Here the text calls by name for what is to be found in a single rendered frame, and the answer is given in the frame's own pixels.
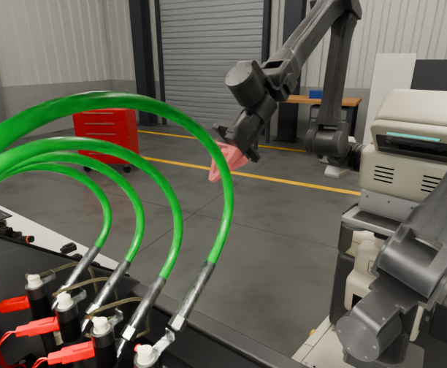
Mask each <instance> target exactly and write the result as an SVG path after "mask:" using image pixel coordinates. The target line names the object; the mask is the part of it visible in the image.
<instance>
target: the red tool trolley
mask: <svg viewBox="0 0 447 368"><path fill-rule="evenodd" d="M72 117H73V122H74V130H75V136H76V137H90V138H94V139H101V140H104V141H108V142H111V143H114V144H117V145H120V146H122V147H125V148H127V149H129V150H131V151H133V152H135V153H136V154H138V155H139V154H140V152H139V144H138V136H137V120H136V112H135V110H132V109H124V108H107V109H100V110H89V111H85V112H79V113H75V114H73V115H72ZM78 154H81V155H84V156H88V157H91V158H94V159H96V160H98V161H101V162H102V163H104V164H125V167H124V168H123V170H124V172H126V173H129V172H130V171H131V167H130V166H129V164H130V163H129V162H128V161H125V160H123V159H121V158H118V157H116V156H111V155H109V154H106V153H100V152H96V151H90V150H78ZM83 169H84V171H85V172H90V171H91V168H89V167H86V166H84V167H83Z"/></svg>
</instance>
